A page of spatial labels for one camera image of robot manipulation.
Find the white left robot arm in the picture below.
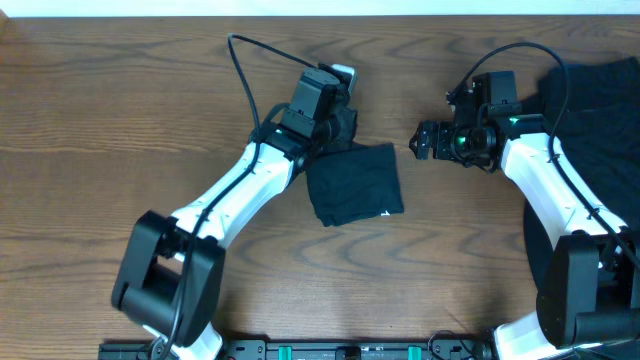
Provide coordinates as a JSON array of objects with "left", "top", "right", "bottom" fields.
[{"left": 111, "top": 103, "right": 357, "bottom": 359}]

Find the dark green t-shirt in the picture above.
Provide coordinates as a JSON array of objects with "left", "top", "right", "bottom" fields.
[{"left": 306, "top": 143, "right": 404, "bottom": 227}]

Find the pile of black clothes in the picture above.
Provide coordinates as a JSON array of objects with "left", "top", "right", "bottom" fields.
[{"left": 522, "top": 57, "right": 640, "bottom": 360}]

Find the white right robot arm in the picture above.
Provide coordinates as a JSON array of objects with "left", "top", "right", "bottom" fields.
[{"left": 409, "top": 114, "right": 639, "bottom": 359}]

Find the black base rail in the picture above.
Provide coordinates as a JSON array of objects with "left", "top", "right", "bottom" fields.
[{"left": 97, "top": 331, "right": 498, "bottom": 360}]

